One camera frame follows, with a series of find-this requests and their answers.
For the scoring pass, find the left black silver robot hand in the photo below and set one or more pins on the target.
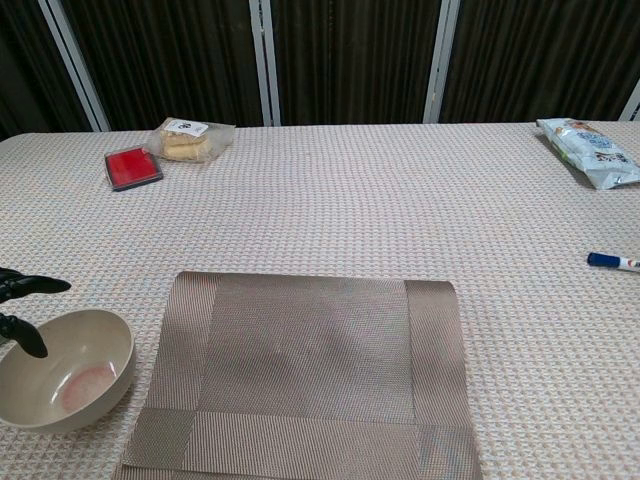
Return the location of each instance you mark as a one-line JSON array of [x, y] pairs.
[[30, 286]]

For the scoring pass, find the beige bowl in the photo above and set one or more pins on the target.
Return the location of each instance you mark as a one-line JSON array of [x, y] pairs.
[[75, 350]]

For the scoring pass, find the brown woven placemat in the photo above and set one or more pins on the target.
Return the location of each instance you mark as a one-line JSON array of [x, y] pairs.
[[310, 350]]

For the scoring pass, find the red ink pad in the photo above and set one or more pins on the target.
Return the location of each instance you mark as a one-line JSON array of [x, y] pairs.
[[132, 167]]

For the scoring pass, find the bagged bread bun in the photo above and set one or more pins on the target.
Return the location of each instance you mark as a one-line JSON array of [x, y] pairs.
[[187, 142]]

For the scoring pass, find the beige woven tablecloth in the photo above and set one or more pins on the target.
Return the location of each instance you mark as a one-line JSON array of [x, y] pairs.
[[350, 210]]

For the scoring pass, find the white snack bag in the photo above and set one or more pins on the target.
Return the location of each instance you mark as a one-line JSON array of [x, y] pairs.
[[590, 150]]

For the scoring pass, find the blue capped white marker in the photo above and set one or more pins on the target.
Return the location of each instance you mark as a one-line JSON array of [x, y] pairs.
[[612, 261]]

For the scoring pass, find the white partition post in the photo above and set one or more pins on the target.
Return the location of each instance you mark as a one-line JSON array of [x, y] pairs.
[[75, 70], [265, 65], [440, 60], [632, 102]]

